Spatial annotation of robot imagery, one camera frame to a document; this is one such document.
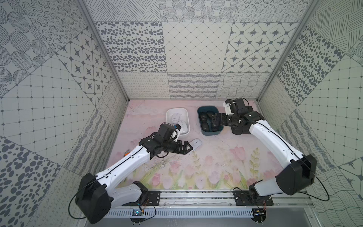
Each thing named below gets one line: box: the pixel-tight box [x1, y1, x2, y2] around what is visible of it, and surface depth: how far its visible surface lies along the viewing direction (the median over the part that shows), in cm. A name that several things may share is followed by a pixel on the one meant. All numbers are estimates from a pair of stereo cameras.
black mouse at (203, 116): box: [198, 111, 208, 123], surface depth 109 cm
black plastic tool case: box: [243, 105, 254, 114], surface depth 63 cm
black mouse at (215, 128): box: [211, 125, 220, 132], surface depth 103 cm
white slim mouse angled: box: [189, 138, 203, 151], surface depth 95 cm
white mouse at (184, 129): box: [178, 120, 189, 134], surface depth 103 cm
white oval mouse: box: [171, 112, 181, 124], surface depth 109 cm
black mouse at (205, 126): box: [200, 122, 210, 133], surface depth 103 cm
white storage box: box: [166, 107, 191, 136], surface depth 107 cm
